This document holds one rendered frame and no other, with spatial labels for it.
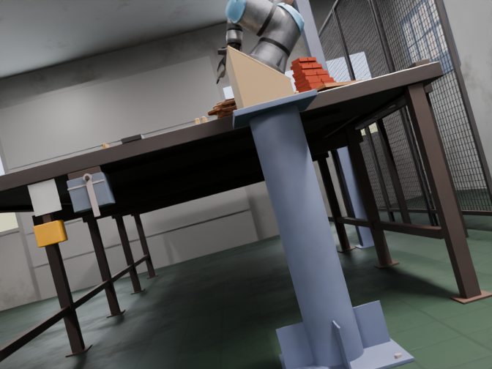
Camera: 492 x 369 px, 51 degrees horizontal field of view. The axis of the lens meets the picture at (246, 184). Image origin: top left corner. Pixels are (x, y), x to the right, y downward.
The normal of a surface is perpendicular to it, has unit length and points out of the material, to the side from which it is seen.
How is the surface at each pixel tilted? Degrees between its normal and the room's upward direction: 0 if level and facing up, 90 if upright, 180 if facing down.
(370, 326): 90
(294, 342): 90
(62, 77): 90
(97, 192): 90
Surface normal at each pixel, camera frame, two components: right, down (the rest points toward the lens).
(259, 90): 0.06, -0.04
